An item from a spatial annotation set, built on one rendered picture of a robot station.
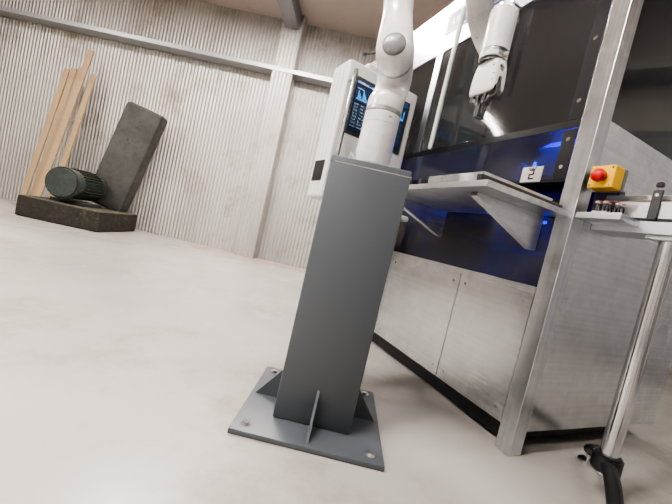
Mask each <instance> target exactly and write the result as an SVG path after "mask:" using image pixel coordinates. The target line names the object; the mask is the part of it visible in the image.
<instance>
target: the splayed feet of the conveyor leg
mask: <svg viewBox="0 0 672 504"><path fill-rule="evenodd" d="M599 448H600V445H597V444H592V443H588V444H585V445H584V451H585V454H586V456H584V455H578V457H577V458H578V460H579V461H580V462H581V463H583V464H585V465H586V466H589V467H591V468H594V469H595V470H597V471H598V472H600V473H601V474H602V475H603V480H604V487H605V498H606V504H624V497H623V490H622V484H621V480H620V478H621V475H622V472H623V468H624V465H625V463H624V462H623V460H622V459H621V458H619V460H615V459H612V458H609V457H607V456H605V455H604V454H602V453H601V452H600V451H599Z"/></svg>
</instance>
